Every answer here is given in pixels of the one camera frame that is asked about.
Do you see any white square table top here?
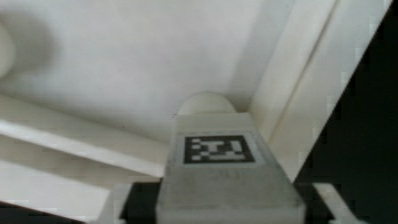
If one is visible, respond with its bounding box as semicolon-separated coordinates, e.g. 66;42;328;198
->
0;0;398;221

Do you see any white table leg with tag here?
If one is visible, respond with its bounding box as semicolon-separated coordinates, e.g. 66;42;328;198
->
157;92;306;224

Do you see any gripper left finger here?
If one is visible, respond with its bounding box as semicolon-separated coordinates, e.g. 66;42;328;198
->
95;181;162;224

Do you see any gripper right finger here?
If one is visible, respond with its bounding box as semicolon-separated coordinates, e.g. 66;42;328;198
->
296;182;372;224

